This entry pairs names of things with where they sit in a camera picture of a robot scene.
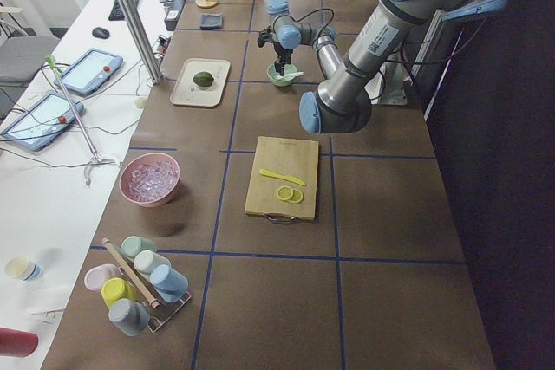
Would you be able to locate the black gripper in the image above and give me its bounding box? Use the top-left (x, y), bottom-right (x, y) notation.
top-left (274, 43), bottom-right (293, 75)

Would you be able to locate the white plastic spoon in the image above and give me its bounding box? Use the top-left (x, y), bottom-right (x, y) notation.
top-left (273, 71), bottom-right (304, 81)

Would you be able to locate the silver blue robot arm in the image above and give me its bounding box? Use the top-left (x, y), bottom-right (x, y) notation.
top-left (258, 0), bottom-right (508, 133)

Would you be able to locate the light green bowl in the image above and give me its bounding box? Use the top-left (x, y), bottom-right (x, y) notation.
top-left (267, 64), bottom-right (297, 87)

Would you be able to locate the pink bowl with ice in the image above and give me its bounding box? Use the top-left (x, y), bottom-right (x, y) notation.
top-left (119, 153), bottom-right (180, 207)

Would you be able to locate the green avocado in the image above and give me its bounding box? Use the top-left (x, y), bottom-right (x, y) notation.
top-left (193, 71), bottom-right (214, 88)

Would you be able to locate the dark square dish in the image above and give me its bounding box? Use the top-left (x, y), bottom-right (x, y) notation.
top-left (199, 13), bottom-right (224, 30)

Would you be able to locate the bamboo cutting board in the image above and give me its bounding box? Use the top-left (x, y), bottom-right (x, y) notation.
top-left (245, 136), bottom-right (319, 221)

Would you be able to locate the white rabbit tray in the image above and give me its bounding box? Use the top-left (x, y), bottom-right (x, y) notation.
top-left (170, 58), bottom-right (231, 107)

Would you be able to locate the yellow plastic knife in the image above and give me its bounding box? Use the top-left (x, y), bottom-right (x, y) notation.
top-left (258, 169), bottom-right (306, 186)

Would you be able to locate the black power adapter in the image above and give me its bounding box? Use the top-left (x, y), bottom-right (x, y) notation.
top-left (164, 0), bottom-right (186, 31)

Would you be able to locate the rear lemon slice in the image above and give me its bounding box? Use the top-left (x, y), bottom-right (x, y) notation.
top-left (276, 185), bottom-right (294, 201)

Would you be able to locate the black computer mouse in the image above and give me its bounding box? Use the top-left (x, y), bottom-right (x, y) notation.
top-left (91, 27), bottom-right (110, 39)

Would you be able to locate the far teach pendant tablet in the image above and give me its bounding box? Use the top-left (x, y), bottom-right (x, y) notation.
top-left (61, 49), bottom-right (123, 96)

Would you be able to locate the teach pendant tablet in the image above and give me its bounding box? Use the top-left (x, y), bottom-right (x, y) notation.
top-left (1, 91), bottom-right (75, 152)
top-left (61, 49), bottom-right (123, 96)

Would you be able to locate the grabber reacher tool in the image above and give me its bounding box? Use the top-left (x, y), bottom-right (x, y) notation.
top-left (45, 55), bottom-right (121, 186)

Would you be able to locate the near teach pendant tablet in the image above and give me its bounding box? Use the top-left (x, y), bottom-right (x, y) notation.
top-left (1, 91), bottom-right (75, 152)

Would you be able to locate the green cup on rack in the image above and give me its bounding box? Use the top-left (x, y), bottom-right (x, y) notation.
top-left (121, 236), bottom-right (157, 260)

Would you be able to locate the white cup on rack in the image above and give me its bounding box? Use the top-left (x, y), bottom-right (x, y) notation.
top-left (134, 250), bottom-right (171, 279)

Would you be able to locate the blue cup on rack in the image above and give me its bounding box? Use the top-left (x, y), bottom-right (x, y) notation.
top-left (149, 264), bottom-right (189, 303)

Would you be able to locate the grey office chair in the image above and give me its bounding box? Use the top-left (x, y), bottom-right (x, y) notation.
top-left (1, 19), bottom-right (60, 87)

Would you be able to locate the yellow cup on rack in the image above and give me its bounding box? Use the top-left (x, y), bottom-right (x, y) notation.
top-left (101, 277), bottom-right (137, 308)

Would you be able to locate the pink cup on rack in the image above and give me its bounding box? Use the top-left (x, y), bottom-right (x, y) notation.
top-left (83, 263), bottom-right (120, 292)

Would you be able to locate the grey cup on rack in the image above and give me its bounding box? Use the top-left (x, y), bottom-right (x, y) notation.
top-left (108, 298), bottom-right (150, 337)

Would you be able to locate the paper cup on desk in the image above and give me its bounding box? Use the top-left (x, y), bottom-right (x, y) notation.
top-left (4, 256), bottom-right (42, 282)

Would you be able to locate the red cylinder object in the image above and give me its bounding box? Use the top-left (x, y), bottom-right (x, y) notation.
top-left (0, 328), bottom-right (39, 357)

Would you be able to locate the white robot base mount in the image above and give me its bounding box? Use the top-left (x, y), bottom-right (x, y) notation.
top-left (370, 62), bottom-right (408, 106)

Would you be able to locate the aluminium frame post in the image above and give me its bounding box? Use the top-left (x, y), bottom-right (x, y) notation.
top-left (117, 0), bottom-right (163, 85)

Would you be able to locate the wooden rack handle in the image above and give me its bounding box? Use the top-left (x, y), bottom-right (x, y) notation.
top-left (101, 238), bottom-right (161, 308)

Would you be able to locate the wire cup rack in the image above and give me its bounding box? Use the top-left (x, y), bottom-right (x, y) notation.
top-left (110, 263), bottom-right (193, 334)

